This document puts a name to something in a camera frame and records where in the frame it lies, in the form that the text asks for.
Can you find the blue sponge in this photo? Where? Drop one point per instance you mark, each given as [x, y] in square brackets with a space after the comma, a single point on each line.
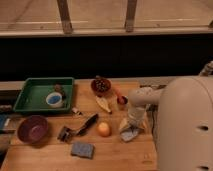
[82, 149]

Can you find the blue object at left edge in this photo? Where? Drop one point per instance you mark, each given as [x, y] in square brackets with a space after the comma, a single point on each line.
[4, 122]

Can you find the red bowl with contents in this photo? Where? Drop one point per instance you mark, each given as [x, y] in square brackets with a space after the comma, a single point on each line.
[100, 86]

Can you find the green plastic tray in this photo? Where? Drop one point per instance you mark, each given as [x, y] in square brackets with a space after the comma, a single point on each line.
[32, 97]

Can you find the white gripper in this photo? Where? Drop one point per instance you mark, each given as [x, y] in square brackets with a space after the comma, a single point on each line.
[135, 118]

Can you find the purple bowl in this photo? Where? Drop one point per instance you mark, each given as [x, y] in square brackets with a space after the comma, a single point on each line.
[32, 129]

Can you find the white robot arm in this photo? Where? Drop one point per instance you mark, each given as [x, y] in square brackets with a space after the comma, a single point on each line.
[184, 122]

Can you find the orange ball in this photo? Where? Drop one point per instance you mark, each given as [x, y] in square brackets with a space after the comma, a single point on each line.
[104, 129]

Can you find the small metal clip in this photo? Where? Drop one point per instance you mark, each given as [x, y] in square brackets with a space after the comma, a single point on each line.
[76, 111]

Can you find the small brown object in tray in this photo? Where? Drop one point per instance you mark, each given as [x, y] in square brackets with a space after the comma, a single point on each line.
[58, 88]

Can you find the black handled brush tool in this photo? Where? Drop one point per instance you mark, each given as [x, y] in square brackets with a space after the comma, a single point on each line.
[67, 133]

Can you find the white blue tape roll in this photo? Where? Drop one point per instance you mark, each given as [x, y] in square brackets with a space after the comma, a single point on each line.
[54, 100]

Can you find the grey towel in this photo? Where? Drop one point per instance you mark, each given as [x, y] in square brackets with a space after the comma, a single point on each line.
[129, 134]

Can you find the orange handled scoop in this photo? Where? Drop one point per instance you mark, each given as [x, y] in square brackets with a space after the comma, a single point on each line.
[120, 98]

